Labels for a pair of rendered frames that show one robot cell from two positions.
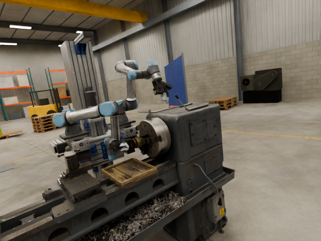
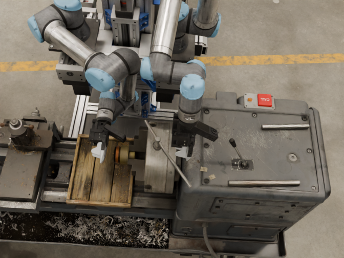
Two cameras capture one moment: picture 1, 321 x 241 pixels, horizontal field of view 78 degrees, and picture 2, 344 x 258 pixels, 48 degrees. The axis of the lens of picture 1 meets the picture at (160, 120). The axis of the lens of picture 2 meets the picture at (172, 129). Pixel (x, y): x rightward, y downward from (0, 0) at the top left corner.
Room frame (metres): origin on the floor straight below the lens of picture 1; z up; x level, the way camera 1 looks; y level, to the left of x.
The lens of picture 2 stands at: (1.03, -0.35, 2.68)
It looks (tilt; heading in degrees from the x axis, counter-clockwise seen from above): 61 degrees down; 33
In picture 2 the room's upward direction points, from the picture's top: 7 degrees clockwise
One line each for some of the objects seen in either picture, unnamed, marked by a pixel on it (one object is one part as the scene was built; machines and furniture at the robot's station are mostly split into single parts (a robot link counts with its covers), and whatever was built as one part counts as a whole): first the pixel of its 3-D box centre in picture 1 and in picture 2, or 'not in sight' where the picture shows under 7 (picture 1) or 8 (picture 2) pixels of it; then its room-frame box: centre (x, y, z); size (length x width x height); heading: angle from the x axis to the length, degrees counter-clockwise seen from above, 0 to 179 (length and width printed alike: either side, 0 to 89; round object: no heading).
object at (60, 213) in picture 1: (71, 191); (17, 163); (1.20, 0.64, 0.90); 0.47 x 0.30 x 0.06; 37
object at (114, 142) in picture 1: (117, 145); (100, 132); (1.53, 0.37, 1.08); 0.12 x 0.09 x 0.08; 37
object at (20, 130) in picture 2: (69, 152); (17, 126); (1.29, 0.64, 1.13); 0.08 x 0.08 x 0.03
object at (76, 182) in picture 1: (77, 180); (24, 156); (1.24, 0.61, 0.95); 0.43 x 0.17 x 0.05; 37
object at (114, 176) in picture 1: (128, 170); (103, 170); (1.45, 0.30, 0.89); 0.36 x 0.30 x 0.04; 37
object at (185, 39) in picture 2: (120, 117); (173, 35); (2.11, 0.42, 1.21); 0.15 x 0.15 x 0.10
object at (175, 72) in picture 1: (174, 89); not in sight; (8.40, -0.76, 1.18); 4.12 x 0.80 x 2.35; 5
